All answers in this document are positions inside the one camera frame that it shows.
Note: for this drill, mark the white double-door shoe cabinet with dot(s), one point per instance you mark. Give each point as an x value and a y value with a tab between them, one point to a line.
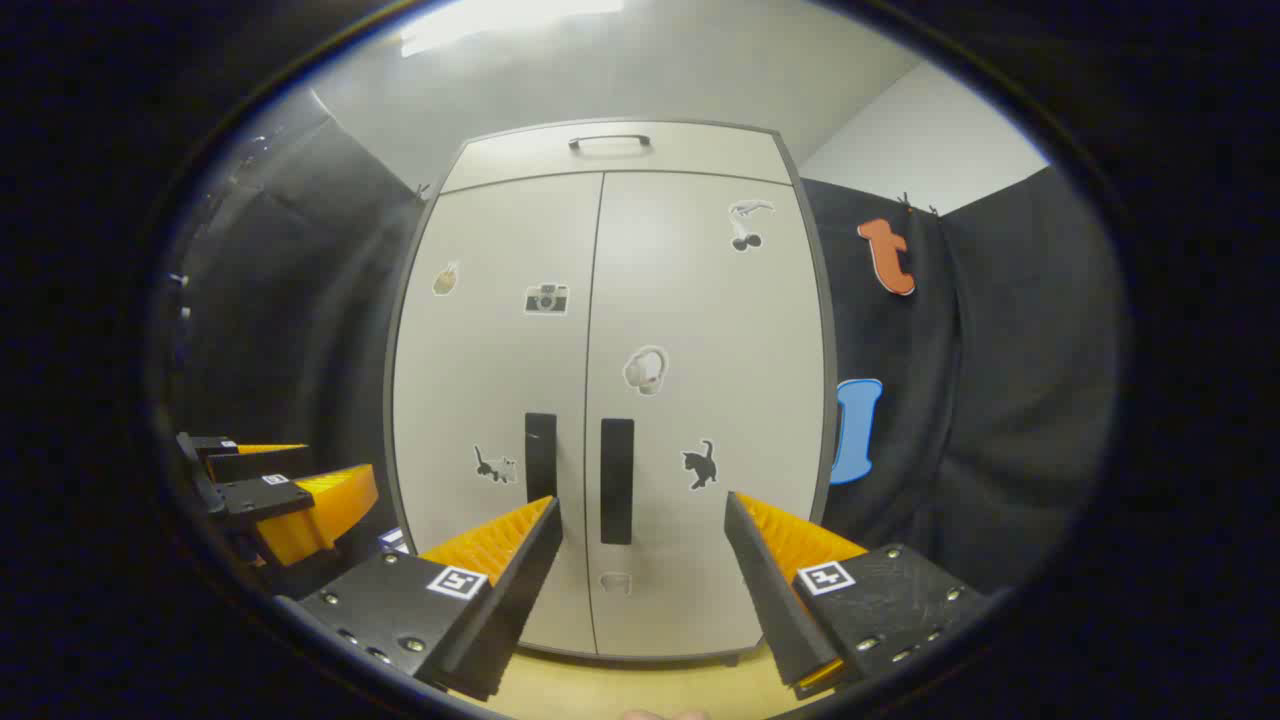
600	160

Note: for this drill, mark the shoe cabinet door headphones sticker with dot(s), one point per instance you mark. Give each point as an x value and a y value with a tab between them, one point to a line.
730	360

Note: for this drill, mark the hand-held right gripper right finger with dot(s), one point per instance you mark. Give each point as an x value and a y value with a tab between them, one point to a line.
770	590

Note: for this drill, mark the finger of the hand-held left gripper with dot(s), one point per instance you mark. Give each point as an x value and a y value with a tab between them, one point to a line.
310	510
255	464

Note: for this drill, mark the black backdrop cloth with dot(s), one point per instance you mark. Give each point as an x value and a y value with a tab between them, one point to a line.
1020	400

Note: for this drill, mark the shoe cabinet door camera sticker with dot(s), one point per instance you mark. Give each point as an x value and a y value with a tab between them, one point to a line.
480	370

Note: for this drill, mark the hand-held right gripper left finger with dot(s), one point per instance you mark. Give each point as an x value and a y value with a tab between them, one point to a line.
520	570

